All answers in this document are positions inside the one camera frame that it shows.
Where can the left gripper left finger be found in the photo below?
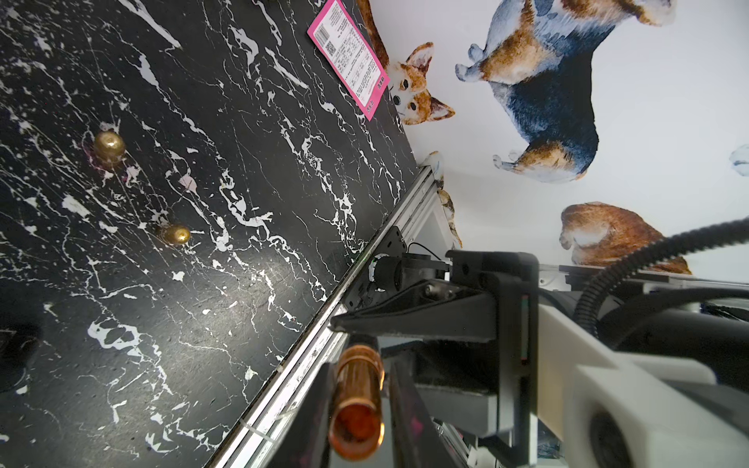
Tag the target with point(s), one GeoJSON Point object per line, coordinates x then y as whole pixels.
{"type": "Point", "coordinates": [306, 443]}

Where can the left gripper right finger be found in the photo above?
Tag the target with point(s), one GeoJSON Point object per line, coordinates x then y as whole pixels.
{"type": "Point", "coordinates": [416, 440]}

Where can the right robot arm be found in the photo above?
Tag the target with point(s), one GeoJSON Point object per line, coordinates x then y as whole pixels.
{"type": "Point", "coordinates": [656, 323]}

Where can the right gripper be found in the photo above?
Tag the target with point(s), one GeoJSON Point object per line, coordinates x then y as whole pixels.
{"type": "Point", "coordinates": [480, 363]}

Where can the gold lipstick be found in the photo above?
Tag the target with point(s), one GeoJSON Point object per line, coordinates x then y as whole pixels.
{"type": "Point", "coordinates": [109, 148]}
{"type": "Point", "coordinates": [175, 234]}
{"type": "Point", "coordinates": [356, 429]}

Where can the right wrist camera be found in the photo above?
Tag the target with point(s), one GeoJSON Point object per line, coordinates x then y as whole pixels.
{"type": "Point", "coordinates": [663, 411]}

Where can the pink label card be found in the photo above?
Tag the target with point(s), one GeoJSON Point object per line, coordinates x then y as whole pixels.
{"type": "Point", "coordinates": [341, 42]}

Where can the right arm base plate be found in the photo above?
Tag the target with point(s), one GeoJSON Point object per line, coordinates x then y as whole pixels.
{"type": "Point", "coordinates": [374, 279]}

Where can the aluminium front rail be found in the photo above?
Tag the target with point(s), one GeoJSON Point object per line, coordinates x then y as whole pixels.
{"type": "Point", "coordinates": [261, 428]}

